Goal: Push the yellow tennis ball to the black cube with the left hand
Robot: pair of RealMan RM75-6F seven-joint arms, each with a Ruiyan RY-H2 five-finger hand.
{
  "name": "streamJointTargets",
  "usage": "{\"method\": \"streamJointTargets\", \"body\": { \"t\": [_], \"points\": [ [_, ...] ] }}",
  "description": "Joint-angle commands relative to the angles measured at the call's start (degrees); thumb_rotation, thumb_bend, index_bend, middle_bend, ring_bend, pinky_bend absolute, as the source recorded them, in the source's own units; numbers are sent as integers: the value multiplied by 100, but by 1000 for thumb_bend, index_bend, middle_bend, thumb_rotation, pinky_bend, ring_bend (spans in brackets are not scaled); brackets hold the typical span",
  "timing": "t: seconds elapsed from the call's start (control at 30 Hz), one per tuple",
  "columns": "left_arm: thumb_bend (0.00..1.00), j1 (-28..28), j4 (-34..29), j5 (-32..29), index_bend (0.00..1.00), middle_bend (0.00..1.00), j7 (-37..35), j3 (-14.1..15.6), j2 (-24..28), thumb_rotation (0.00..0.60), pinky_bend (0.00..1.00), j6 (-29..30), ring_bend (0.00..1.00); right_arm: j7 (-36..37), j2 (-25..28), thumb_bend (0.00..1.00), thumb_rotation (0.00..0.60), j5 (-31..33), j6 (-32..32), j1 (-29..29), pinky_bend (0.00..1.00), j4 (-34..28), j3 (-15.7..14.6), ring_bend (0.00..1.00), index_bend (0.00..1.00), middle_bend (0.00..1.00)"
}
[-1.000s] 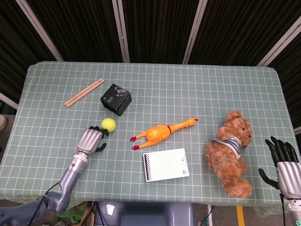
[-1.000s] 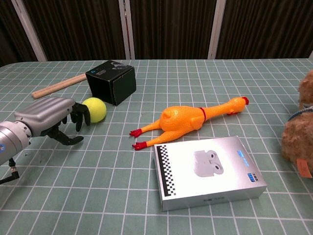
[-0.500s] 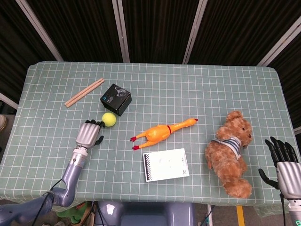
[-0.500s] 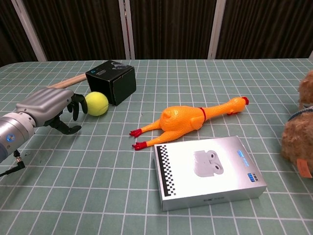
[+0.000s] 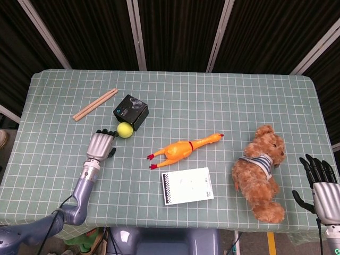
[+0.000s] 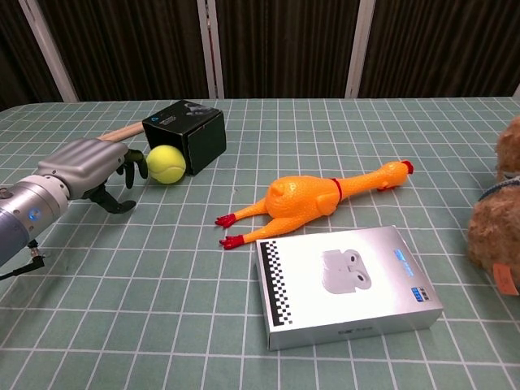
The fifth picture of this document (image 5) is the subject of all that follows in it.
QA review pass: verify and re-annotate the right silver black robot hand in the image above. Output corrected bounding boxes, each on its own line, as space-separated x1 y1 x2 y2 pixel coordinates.
292 154 340 228

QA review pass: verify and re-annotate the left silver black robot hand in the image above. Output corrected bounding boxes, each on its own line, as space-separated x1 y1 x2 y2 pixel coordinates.
86 128 120 163

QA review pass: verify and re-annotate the yellow tennis ball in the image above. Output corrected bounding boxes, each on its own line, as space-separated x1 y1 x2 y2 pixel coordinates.
116 122 134 139

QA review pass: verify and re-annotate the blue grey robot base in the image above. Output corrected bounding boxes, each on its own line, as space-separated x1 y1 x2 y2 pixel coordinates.
107 226 221 255

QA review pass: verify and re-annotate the black cardboard box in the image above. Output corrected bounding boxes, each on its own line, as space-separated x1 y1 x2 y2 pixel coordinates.
113 94 149 132

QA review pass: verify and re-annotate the brown teddy bear striped shirt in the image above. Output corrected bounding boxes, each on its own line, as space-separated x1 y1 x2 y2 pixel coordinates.
231 124 287 224

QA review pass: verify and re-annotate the orange rubber chicken toy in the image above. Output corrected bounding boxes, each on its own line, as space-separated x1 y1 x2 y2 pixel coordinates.
147 132 225 170

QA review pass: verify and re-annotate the green checkered tablecloth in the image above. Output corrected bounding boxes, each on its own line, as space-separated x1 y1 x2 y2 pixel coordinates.
0 69 340 244

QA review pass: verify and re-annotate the black cable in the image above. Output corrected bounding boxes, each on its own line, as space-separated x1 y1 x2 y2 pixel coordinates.
37 195 74 255
316 217 325 255

